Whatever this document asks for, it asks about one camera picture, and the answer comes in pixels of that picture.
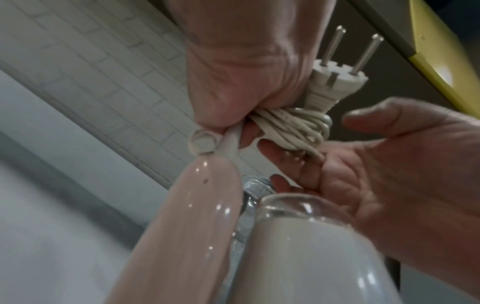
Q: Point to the clear round knob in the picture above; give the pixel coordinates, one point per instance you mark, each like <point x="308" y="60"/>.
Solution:
<point x="202" y="142"/>

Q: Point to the chrome metal fitting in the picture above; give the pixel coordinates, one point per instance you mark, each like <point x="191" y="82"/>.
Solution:
<point x="255" y="190"/>

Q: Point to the person's left hand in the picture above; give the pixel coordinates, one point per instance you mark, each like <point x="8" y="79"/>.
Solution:
<point x="240" y="59"/>

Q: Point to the yellow cabinet panel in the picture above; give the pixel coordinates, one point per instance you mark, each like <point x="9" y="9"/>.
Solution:
<point x="446" y="44"/>

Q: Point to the white appliance part, clear rim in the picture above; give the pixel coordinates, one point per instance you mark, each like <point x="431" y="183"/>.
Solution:
<point x="303" y="255"/>

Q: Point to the person's right hand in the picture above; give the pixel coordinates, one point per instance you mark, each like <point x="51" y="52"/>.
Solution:
<point x="405" y="184"/>

